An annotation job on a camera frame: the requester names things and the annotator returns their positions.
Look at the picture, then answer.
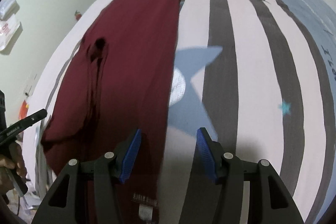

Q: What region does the clear plastic bag on wall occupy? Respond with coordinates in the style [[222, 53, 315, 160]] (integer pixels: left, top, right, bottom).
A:
[[0, 0, 20, 20]]

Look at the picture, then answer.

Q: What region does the dark red garment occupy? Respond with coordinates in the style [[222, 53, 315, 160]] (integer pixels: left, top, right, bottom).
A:
[[41, 0, 181, 223]]

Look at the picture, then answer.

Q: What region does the white tote bag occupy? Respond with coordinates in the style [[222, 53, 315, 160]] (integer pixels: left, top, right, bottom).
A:
[[0, 14, 21, 52]]

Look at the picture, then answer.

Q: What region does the person's left hand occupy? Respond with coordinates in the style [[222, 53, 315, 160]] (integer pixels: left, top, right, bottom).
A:
[[0, 142, 27, 196]]

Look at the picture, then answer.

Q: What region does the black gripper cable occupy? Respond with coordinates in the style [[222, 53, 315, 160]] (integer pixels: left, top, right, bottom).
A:
[[15, 194, 22, 217]]

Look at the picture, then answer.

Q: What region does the striped star bed sheet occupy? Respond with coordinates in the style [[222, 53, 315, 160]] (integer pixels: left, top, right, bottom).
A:
[[22, 0, 336, 224]]

